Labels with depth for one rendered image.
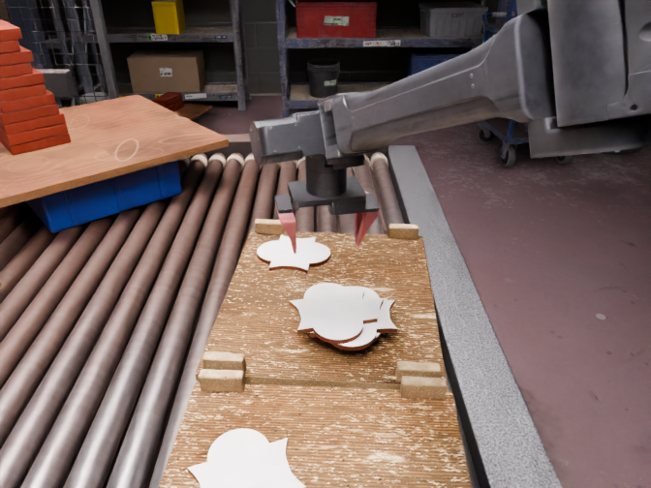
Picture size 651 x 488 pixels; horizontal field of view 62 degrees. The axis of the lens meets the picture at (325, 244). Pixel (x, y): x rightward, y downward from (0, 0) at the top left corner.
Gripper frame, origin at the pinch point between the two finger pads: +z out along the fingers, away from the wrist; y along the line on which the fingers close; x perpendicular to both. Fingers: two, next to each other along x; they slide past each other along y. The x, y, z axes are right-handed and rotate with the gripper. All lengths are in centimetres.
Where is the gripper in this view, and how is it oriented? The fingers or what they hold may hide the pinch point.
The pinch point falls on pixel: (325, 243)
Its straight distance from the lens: 81.1
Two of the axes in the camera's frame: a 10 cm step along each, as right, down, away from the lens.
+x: -2.0, -5.2, 8.3
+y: 9.8, -1.1, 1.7
